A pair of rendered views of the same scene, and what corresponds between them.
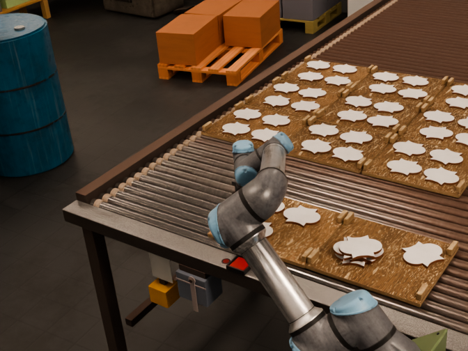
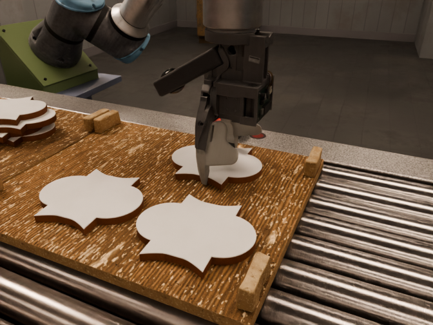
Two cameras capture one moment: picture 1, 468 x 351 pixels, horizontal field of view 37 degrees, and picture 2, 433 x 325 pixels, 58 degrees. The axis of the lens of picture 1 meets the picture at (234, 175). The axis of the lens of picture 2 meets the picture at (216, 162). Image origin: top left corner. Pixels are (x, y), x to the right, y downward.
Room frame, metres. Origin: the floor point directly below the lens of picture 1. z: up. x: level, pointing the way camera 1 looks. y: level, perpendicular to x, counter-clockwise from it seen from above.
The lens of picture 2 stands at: (2.68, -0.17, 1.23)
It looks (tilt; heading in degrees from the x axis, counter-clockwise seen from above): 28 degrees down; 168
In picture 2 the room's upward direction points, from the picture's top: straight up
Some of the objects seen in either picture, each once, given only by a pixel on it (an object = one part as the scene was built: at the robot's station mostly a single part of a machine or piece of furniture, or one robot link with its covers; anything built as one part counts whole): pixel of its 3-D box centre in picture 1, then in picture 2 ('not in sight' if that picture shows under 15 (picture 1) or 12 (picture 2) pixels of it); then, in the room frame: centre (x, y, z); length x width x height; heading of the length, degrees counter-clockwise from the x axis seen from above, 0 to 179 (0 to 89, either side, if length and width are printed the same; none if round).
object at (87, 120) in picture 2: (313, 255); (97, 119); (1.95, -0.25, 0.95); 0.06 x 0.02 x 0.03; 143
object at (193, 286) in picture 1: (198, 283); not in sight; (2.09, 0.17, 0.77); 0.14 x 0.11 x 0.18; 53
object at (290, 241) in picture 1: (278, 225); (158, 187); (2.19, -0.15, 0.93); 0.41 x 0.35 x 0.02; 54
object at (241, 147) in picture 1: (244, 157); not in sight; (2.17, -0.04, 1.24); 0.09 x 0.08 x 0.11; 0
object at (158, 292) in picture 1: (161, 276); not in sight; (2.20, 0.31, 0.74); 0.09 x 0.08 x 0.24; 53
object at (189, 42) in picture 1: (221, 37); not in sight; (6.52, 0.00, 0.22); 1.21 x 0.83 x 0.44; 156
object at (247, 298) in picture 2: not in sight; (255, 280); (2.41, -0.07, 0.95); 0.06 x 0.02 x 0.03; 144
